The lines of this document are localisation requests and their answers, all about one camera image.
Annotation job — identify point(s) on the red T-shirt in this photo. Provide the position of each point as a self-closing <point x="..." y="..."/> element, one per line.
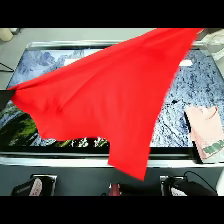
<point x="110" y="96"/>

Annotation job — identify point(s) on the silver frame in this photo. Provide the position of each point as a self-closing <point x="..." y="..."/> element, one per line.
<point x="66" y="161"/>

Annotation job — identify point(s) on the pink T-shirt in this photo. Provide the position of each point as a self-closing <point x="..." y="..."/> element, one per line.
<point x="206" y="128"/>

